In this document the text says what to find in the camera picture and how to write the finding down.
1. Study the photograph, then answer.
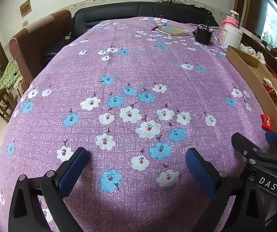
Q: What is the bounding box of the brown armchair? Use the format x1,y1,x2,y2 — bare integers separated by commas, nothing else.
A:
9,10,72,85

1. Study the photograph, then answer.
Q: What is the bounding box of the beige crocheted cloth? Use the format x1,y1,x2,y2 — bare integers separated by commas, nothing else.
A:
8,77,30,99

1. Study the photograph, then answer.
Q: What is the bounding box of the green notebook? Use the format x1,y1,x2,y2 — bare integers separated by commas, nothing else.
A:
155,25,190,37

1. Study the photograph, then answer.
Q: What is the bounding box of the dark pen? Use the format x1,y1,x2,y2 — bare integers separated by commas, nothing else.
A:
150,24,168,32

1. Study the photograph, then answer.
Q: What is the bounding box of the green floral cloth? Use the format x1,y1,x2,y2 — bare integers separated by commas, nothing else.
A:
0,59,20,99

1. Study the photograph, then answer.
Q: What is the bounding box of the pink sleeved glass bottle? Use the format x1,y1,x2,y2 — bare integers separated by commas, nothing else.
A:
227,10,240,28

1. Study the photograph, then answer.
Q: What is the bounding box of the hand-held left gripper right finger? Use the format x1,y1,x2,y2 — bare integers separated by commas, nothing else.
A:
185,147,266,232

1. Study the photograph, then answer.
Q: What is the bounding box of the white plastic jar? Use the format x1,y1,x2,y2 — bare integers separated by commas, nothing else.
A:
219,20,243,49

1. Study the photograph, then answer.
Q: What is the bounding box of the cardboard box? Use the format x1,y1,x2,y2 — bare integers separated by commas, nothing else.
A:
226,45,277,139

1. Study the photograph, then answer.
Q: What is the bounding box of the wooden door frame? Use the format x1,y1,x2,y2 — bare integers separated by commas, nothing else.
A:
235,0,250,27

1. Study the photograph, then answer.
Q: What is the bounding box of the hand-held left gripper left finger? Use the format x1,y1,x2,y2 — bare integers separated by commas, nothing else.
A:
8,147,90,232

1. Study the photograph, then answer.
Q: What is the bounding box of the black cup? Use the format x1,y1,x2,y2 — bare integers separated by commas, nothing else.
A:
195,24,214,45

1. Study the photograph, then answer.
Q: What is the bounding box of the white plastic bag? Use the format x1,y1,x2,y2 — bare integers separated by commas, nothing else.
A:
239,43,266,63

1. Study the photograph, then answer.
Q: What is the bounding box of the black leather sofa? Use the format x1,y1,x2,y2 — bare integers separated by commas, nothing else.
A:
42,2,220,63

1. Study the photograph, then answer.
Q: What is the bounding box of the yellow wall plaque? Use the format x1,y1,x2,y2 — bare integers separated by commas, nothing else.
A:
20,1,31,18

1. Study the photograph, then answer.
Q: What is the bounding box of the wooden side cabinet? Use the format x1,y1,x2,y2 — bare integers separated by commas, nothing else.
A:
241,32,277,107

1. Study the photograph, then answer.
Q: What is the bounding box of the bright window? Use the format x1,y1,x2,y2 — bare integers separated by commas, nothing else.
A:
262,0,277,49

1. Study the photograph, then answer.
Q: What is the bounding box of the black bag with buckles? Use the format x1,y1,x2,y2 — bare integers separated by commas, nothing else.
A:
65,17,75,40

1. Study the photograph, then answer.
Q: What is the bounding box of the small red snack packet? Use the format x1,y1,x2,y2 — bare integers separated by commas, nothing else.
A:
260,114,274,131

